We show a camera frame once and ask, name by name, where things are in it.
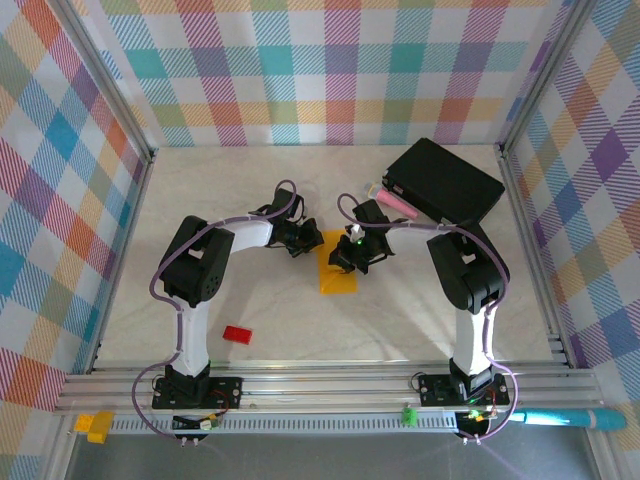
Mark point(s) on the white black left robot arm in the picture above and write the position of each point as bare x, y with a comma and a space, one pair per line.
200, 300

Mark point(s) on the teal marker pen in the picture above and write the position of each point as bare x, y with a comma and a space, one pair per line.
565, 419

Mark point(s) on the yellow toy brick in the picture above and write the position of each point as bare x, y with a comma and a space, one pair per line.
95, 425

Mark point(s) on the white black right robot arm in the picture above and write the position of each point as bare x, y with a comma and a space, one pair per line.
475, 300

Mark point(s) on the green plug connector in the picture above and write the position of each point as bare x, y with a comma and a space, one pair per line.
410, 416

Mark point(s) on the black hard case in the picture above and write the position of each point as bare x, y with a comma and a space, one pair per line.
440, 180

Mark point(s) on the small circuit board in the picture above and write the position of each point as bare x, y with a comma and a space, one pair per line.
477, 415
205, 424

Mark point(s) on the red toy brick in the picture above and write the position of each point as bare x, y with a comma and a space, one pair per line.
238, 335

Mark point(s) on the yellow-orange cloth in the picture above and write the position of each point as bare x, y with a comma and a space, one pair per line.
340, 285

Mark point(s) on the pink toy microphone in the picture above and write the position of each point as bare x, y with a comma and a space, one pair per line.
395, 201

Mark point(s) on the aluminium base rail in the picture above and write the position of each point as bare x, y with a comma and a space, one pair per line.
325, 390

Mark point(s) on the aluminium frame post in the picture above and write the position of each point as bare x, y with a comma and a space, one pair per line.
105, 80
545, 75

